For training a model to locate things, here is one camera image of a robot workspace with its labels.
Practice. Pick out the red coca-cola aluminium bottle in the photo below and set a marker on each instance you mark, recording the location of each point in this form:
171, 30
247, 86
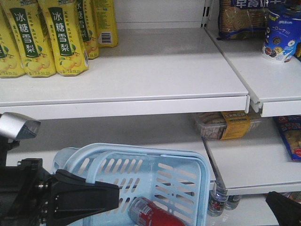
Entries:
144, 212

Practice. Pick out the white metal shelf unit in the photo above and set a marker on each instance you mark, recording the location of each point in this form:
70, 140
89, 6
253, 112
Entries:
169, 64

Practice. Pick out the blue cracker bag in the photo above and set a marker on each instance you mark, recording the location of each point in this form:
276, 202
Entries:
289, 128

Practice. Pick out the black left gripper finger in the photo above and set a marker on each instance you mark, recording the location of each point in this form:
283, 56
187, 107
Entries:
71, 198

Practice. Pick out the light blue plastic basket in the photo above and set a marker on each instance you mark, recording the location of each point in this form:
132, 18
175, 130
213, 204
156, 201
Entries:
175, 180

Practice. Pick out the clear biscuit tray yellow label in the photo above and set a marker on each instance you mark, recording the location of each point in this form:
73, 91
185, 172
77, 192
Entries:
226, 125

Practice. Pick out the blue cookie cup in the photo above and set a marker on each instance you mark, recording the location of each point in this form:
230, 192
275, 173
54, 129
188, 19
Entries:
283, 32

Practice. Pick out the biscuit pack blue label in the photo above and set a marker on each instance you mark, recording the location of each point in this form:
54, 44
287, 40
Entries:
242, 19

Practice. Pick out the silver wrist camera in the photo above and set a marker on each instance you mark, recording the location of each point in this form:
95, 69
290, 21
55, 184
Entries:
17, 126

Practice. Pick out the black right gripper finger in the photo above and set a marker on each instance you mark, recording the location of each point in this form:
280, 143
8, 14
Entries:
286, 211

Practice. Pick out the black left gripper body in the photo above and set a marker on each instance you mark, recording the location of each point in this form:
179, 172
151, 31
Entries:
24, 191

